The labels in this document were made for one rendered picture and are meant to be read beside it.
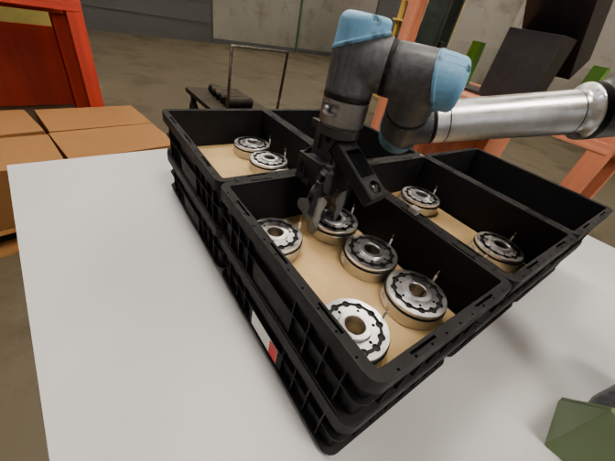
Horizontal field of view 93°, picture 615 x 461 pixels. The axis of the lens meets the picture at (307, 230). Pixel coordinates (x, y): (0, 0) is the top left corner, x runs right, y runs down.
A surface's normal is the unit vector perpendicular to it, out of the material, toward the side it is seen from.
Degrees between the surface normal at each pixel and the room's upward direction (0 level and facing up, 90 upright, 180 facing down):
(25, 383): 0
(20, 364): 0
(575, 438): 90
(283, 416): 0
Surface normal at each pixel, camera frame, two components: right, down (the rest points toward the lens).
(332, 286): 0.18, -0.79
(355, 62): -0.30, 0.53
